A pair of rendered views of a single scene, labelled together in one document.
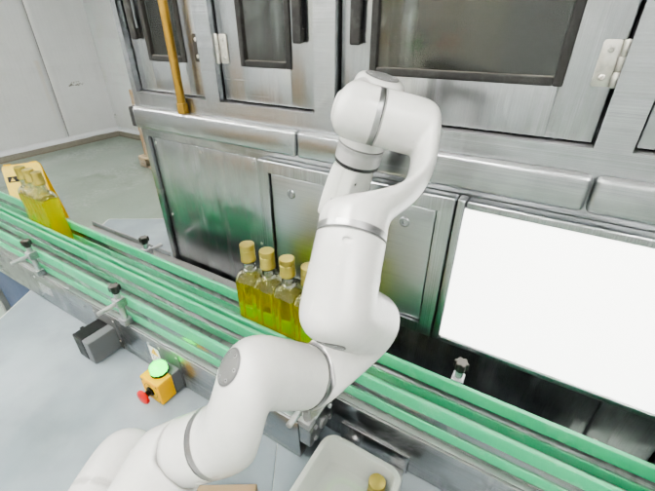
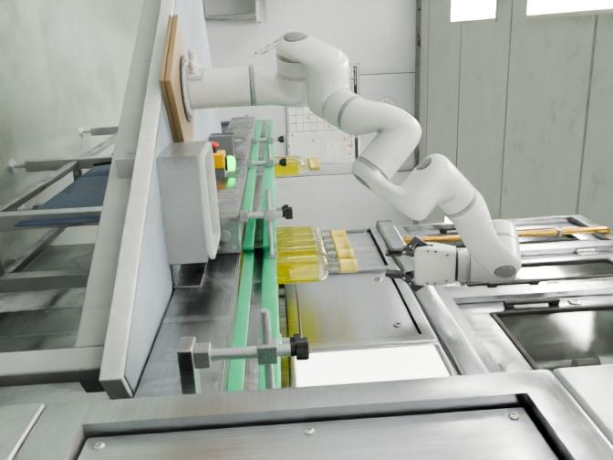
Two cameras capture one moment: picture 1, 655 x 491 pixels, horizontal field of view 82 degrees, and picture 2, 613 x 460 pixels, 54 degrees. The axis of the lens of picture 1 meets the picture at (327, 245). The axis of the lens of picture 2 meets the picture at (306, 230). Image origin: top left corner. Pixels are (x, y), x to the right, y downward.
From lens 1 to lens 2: 122 cm
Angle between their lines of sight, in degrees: 51
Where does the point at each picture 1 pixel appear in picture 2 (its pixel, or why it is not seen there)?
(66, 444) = not seen: hidden behind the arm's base
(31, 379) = not seen: hidden behind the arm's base
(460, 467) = (222, 305)
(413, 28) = (529, 325)
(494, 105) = (509, 359)
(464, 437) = (254, 311)
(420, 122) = (513, 251)
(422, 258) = (370, 336)
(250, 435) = (395, 113)
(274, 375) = (414, 134)
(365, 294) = (454, 179)
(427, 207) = (420, 329)
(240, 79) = not seen: hidden behind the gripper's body
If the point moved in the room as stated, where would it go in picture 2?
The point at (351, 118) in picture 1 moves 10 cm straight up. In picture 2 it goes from (503, 224) to (546, 221)
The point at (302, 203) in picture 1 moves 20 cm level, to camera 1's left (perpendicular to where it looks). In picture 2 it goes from (374, 284) to (364, 230)
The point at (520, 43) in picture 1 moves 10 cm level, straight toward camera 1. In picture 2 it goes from (552, 361) to (558, 323)
